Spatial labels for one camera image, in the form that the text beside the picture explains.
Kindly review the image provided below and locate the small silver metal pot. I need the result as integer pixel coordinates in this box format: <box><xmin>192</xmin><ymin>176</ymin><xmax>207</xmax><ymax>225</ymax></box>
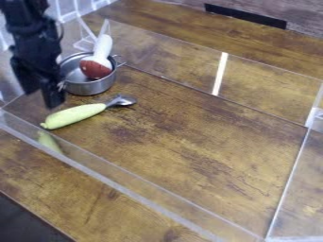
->
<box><xmin>59</xmin><ymin>52</ymin><xmax>125</xmax><ymax>95</ymax></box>

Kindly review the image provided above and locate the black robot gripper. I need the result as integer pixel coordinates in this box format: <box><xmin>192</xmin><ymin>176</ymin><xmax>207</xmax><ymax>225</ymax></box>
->
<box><xmin>8</xmin><ymin>18</ymin><xmax>65</xmax><ymax>109</ymax></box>

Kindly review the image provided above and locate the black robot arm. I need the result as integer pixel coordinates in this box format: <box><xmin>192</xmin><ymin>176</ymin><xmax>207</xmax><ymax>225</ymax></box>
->
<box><xmin>0</xmin><ymin>0</ymin><xmax>65</xmax><ymax>109</ymax></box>

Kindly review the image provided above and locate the black strip on table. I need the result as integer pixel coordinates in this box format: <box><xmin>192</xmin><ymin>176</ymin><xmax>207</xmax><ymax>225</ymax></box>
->
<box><xmin>204</xmin><ymin>3</ymin><xmax>288</xmax><ymax>29</ymax></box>

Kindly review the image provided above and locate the clear acrylic triangular bracket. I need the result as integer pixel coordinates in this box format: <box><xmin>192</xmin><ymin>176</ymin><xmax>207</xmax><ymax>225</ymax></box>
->
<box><xmin>73</xmin><ymin>18</ymin><xmax>111</xmax><ymax>52</ymax></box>

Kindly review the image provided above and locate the white and red toy mushroom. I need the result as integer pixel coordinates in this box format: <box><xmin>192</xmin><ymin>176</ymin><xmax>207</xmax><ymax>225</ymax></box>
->
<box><xmin>80</xmin><ymin>34</ymin><xmax>113</xmax><ymax>79</ymax></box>

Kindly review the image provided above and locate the green handled metal spoon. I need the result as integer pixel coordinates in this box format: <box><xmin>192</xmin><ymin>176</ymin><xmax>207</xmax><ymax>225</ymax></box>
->
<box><xmin>40</xmin><ymin>94</ymin><xmax>136</xmax><ymax>130</ymax></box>

